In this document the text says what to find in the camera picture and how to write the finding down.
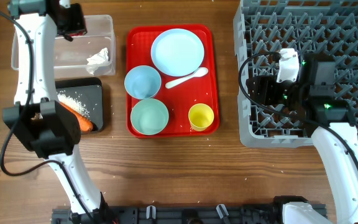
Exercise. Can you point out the white plastic spoon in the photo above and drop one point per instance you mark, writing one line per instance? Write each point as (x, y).
(200, 72)

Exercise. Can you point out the black waste tray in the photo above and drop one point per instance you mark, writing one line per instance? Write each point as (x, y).
(90, 92)

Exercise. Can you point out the green bowl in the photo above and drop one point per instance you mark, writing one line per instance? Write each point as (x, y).
(149, 116)

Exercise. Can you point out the light blue bowl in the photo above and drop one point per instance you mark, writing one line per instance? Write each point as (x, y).
(142, 82)

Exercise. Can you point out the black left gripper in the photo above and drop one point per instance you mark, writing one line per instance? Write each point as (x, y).
(77, 13)

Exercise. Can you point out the white tissue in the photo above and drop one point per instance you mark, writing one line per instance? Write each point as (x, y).
(98, 61)

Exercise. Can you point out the yellow cup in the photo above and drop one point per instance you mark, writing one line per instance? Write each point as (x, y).
(200, 116)

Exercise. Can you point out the red serving tray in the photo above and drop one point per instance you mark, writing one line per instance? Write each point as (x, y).
(181, 98)

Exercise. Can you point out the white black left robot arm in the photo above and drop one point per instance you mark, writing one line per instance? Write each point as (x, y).
(54, 138)

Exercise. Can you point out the grey dishwasher rack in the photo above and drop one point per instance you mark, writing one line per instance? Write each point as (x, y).
(329, 27)

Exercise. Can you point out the orange carrot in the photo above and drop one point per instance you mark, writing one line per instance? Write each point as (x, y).
(86, 125)

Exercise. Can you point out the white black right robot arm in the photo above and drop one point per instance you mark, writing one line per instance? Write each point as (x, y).
(303, 89)

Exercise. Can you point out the brown food scrap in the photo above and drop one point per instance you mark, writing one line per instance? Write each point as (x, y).
(37, 116)

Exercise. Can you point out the clear plastic bin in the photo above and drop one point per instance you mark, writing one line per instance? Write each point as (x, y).
(56, 57)

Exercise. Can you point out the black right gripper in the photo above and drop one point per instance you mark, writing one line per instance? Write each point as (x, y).
(264, 86)

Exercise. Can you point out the red snack wrapper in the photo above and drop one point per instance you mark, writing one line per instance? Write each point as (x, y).
(76, 33)

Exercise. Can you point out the white rice pile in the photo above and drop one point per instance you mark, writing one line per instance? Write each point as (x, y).
(73, 103)

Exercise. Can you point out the light blue plate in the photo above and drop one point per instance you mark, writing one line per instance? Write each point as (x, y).
(177, 52)

